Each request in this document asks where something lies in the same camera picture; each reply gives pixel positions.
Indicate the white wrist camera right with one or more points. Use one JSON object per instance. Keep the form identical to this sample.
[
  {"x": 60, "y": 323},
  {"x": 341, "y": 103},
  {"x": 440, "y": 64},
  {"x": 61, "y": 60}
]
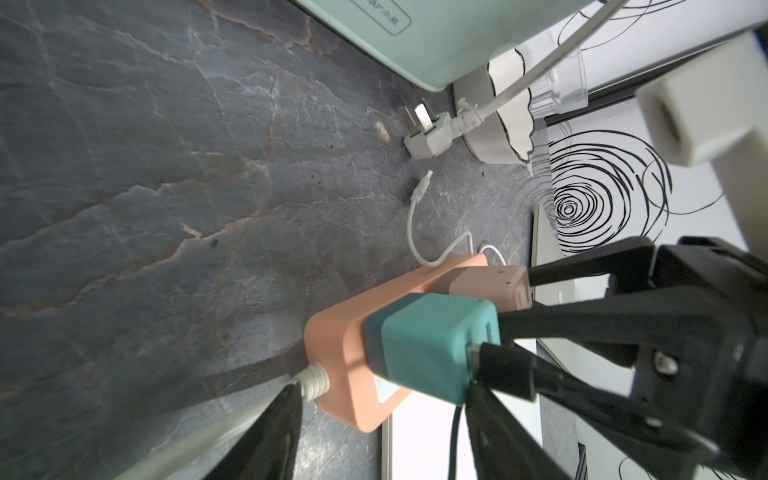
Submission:
[{"x": 713, "y": 109}]

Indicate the white scalloped bowl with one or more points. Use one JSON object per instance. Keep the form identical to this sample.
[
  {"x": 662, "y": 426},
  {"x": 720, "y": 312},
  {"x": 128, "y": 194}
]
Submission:
[{"x": 504, "y": 137}]

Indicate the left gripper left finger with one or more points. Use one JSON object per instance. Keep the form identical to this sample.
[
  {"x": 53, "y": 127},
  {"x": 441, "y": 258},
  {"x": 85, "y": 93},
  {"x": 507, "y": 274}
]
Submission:
[{"x": 268, "y": 449}]

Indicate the teal charger adapter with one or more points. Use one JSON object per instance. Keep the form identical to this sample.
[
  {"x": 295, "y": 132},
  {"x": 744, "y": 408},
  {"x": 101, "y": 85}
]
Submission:
[{"x": 420, "y": 342}]

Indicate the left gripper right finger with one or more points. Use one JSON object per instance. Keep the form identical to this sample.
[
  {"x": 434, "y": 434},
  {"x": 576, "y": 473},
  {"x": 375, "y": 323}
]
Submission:
[{"x": 502, "y": 448}]

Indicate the pink power strip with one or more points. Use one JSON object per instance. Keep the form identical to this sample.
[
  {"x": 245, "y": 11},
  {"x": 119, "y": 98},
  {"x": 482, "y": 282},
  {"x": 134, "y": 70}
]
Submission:
[{"x": 334, "y": 339}]

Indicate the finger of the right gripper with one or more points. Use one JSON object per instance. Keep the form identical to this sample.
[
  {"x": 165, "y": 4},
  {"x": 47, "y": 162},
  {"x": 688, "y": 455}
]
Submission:
[
  {"x": 570, "y": 327},
  {"x": 576, "y": 264}
]

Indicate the pink charger adapter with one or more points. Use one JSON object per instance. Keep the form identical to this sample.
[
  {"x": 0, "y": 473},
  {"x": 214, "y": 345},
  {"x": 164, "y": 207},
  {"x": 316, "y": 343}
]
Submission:
[{"x": 507, "y": 287}]

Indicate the clear drinking glass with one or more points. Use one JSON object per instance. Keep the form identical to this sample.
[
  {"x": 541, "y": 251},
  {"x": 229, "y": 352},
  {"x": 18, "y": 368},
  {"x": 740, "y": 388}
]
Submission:
[{"x": 562, "y": 89}]

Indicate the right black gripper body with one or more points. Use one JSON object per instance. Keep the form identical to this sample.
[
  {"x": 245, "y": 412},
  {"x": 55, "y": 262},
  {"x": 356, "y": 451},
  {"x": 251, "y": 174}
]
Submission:
[{"x": 737, "y": 388}]

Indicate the mint green toaster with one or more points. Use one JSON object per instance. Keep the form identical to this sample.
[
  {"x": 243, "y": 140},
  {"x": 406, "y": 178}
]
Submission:
[{"x": 432, "y": 43}]

